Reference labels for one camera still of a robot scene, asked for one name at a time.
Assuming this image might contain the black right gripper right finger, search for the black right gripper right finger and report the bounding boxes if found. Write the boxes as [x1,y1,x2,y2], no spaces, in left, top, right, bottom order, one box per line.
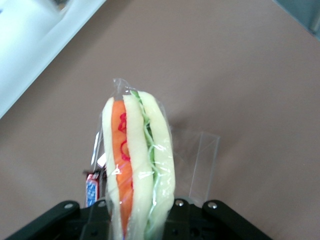
[161,197,274,240]

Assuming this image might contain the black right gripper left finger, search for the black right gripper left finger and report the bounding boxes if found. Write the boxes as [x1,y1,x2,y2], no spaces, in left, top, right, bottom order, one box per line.
[4,199,113,240]

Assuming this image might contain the triangle sandwich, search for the triangle sandwich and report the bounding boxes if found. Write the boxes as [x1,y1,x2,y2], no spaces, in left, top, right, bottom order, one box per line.
[90,77,181,240]

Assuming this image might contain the snickers chocolate bar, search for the snickers chocolate bar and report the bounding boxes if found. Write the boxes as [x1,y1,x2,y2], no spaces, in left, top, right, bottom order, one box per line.
[82,169,107,209]

